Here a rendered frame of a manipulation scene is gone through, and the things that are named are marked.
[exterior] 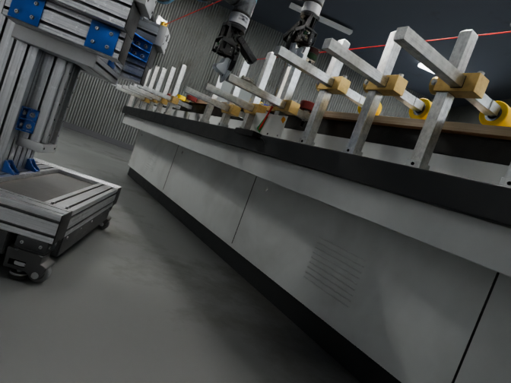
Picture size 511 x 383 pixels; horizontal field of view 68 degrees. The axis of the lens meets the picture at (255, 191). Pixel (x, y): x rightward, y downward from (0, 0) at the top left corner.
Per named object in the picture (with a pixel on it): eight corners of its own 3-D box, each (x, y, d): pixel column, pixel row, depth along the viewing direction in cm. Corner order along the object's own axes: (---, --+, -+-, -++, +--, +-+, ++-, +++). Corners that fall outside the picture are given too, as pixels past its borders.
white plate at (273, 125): (278, 138, 158) (287, 115, 157) (248, 131, 179) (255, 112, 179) (279, 139, 158) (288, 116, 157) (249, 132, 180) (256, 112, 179)
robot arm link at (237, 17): (243, 23, 148) (254, 20, 142) (239, 33, 149) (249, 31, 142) (227, 13, 144) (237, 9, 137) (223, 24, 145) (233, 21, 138)
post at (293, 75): (266, 147, 165) (305, 42, 163) (261, 146, 168) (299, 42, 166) (272, 150, 167) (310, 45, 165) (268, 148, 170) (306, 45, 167)
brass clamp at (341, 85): (336, 88, 136) (341, 75, 136) (312, 88, 147) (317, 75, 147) (347, 95, 140) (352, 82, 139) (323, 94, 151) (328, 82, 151)
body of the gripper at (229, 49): (210, 52, 145) (220, 22, 144) (229, 62, 149) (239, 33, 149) (218, 51, 138) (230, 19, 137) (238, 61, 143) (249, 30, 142)
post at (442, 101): (407, 196, 103) (473, 26, 100) (396, 193, 106) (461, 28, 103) (414, 199, 105) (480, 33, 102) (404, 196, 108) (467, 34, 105)
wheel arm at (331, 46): (328, 48, 104) (333, 35, 104) (320, 49, 107) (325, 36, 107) (427, 115, 132) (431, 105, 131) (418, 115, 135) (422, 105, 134)
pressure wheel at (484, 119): (472, 116, 115) (490, 131, 110) (494, 95, 111) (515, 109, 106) (481, 123, 118) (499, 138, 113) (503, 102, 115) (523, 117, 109)
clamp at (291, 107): (287, 111, 158) (292, 99, 158) (270, 109, 169) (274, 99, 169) (297, 116, 161) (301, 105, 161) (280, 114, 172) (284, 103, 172)
